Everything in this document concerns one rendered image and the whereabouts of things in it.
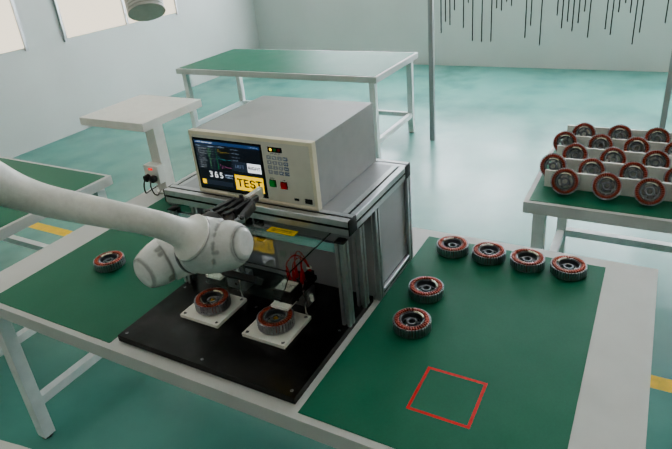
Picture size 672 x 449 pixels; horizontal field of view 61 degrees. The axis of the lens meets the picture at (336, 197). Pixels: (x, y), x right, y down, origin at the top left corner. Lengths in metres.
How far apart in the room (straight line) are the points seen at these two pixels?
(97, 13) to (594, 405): 6.56
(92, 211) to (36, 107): 5.62
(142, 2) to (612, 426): 2.27
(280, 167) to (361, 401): 0.66
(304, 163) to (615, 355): 0.97
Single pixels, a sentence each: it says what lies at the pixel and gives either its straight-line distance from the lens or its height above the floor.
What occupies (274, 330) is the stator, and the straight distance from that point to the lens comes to 1.69.
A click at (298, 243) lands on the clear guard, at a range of 1.56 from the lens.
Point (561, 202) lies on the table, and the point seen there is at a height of 0.75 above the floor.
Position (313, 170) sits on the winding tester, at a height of 1.24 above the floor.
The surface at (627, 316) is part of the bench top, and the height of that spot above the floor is 0.75.
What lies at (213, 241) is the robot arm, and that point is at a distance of 1.19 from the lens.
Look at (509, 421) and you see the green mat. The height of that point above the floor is 0.75.
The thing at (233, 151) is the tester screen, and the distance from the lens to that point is 1.70.
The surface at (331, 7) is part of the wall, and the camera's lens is 8.66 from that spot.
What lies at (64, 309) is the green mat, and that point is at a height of 0.75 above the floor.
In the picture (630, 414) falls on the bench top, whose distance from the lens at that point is 1.58.
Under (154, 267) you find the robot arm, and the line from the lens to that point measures 1.30.
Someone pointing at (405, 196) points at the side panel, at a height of 1.00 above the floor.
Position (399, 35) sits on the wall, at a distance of 8.26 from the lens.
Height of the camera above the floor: 1.83
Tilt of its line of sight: 25 degrees down
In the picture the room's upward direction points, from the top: 5 degrees counter-clockwise
